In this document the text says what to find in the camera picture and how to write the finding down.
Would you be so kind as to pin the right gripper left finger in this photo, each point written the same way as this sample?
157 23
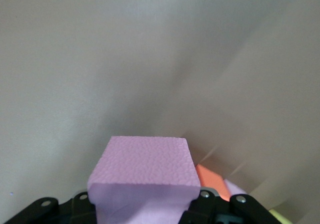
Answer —
75 209

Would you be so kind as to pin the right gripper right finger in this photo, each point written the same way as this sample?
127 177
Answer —
212 209

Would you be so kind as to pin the orange foam cube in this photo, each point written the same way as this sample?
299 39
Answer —
212 181

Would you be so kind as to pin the pink foam cube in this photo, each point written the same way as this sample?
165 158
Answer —
235 188
145 169

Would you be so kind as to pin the yellow foam cube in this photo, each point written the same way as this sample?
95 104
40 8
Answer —
278 216

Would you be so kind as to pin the brown table mat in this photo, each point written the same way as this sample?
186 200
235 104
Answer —
125 47

